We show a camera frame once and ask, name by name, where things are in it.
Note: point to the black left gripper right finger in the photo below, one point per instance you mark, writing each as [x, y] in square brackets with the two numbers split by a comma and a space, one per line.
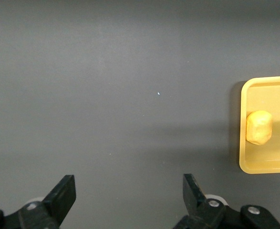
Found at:
[206, 214]

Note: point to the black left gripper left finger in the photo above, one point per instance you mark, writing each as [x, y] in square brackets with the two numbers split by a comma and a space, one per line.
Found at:
[34, 212]

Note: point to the yellow potato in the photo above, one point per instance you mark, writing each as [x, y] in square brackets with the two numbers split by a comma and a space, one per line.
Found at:
[259, 127]

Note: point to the yellow plastic tray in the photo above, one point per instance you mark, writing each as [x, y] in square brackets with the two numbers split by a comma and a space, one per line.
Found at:
[261, 157]

